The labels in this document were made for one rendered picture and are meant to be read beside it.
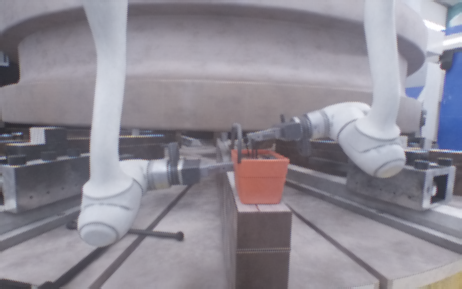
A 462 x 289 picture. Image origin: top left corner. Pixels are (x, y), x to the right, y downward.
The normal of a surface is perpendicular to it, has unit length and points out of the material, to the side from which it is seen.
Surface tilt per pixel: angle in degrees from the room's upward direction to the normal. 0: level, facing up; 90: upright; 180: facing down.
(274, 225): 90
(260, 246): 90
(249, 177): 98
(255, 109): 90
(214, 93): 90
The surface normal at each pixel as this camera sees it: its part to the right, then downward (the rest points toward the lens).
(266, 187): 0.08, 0.22
